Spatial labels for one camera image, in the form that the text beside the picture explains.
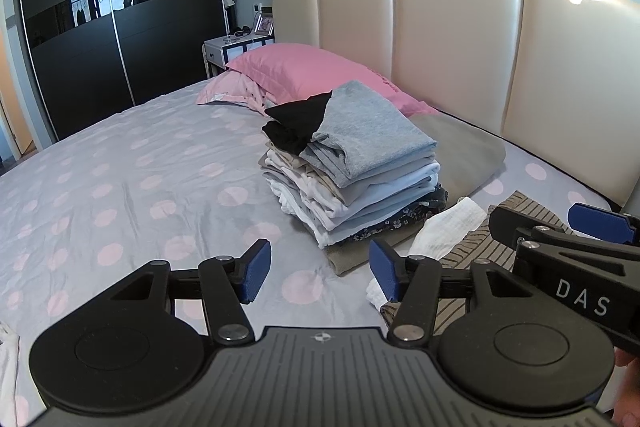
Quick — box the cream padded headboard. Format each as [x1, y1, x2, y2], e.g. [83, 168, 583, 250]
[271, 0, 640, 208]

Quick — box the white textured cloth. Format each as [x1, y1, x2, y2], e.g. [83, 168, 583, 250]
[366, 196, 490, 312]

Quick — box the white fleece garment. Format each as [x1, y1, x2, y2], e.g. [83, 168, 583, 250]
[0, 321, 22, 413]

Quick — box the wooden door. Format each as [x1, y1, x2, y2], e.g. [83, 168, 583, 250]
[0, 34, 38, 158]

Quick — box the bright pink pillow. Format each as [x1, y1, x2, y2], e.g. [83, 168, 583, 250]
[225, 43, 441, 118]

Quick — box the brown striped garment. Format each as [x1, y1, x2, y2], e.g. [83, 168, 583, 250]
[380, 191, 576, 340]

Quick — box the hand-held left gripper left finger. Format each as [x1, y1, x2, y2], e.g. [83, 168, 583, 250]
[102, 238, 273, 348]

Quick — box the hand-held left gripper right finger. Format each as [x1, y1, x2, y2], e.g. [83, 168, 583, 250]
[368, 238, 539, 348]

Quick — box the light pink patterned pillow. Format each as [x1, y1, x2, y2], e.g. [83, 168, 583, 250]
[196, 71, 281, 115]

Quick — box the stack of folded clothes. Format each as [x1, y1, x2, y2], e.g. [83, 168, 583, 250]
[257, 142, 449, 278]

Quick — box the grey shirt with black sleeves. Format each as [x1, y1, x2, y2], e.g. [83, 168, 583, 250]
[262, 80, 438, 188]

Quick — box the grey-green cushion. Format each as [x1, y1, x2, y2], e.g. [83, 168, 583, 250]
[407, 113, 507, 198]

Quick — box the black sliding wardrobe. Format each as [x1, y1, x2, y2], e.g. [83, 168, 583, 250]
[15, 0, 236, 142]

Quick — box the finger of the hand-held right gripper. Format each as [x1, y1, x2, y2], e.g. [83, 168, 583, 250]
[569, 203, 640, 251]
[489, 206, 640, 265]

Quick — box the white nightstand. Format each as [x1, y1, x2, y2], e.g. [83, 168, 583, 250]
[202, 34, 276, 80]

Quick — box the person's right hand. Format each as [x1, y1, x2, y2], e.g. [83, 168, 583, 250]
[611, 347, 640, 427]

